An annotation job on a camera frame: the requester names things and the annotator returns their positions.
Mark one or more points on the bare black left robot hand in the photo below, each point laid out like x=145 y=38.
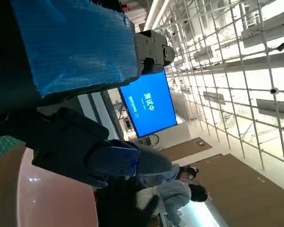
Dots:
x=73 y=47

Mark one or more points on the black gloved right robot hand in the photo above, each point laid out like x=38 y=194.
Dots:
x=123 y=205

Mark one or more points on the pink bowl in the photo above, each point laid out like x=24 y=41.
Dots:
x=49 y=208

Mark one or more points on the person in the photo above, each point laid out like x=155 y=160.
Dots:
x=170 y=196
x=189 y=173

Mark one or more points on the blue screen monitor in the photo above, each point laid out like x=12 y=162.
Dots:
x=149 y=106

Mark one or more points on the green exit sign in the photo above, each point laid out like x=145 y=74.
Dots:
x=200 y=142

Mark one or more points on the green cutting mat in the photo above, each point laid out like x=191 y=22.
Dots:
x=0 y=146

